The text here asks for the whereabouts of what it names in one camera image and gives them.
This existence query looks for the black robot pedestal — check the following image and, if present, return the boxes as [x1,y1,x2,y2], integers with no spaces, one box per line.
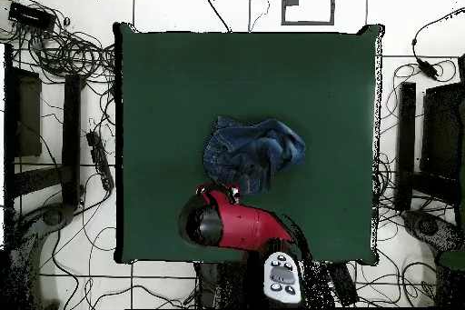
[195,261,266,308]

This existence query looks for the black oblong floor box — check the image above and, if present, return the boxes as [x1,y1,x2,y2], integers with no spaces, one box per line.
[326,261,360,307]

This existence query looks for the green object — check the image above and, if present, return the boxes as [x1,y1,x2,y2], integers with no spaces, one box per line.
[437,247,465,271]

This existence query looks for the black cable with adapter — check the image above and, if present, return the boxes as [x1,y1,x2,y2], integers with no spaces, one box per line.
[411,6,465,81]

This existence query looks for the blue denim jeans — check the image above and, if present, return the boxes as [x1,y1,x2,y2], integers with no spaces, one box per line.
[202,115,307,197]

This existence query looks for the grey chair base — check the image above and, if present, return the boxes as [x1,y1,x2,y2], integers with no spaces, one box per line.
[401,209,465,253]
[5,202,75,309]

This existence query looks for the thin black floor cable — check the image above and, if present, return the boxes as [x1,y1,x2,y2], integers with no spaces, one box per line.
[247,0,271,33]

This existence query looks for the tangled black cables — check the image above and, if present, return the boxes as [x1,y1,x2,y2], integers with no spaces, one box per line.
[0,0,117,85]

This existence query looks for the black stand frame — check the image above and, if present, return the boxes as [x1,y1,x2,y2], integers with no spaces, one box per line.
[3,43,86,209]
[394,82,465,213]

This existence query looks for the black power strip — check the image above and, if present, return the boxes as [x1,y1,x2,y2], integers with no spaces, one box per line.
[85,130,115,192]

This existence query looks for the black electronics box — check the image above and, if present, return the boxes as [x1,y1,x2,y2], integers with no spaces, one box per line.
[7,1,57,31]

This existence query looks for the dark green table cloth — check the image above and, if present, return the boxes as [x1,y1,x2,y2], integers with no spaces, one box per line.
[113,22,385,265]

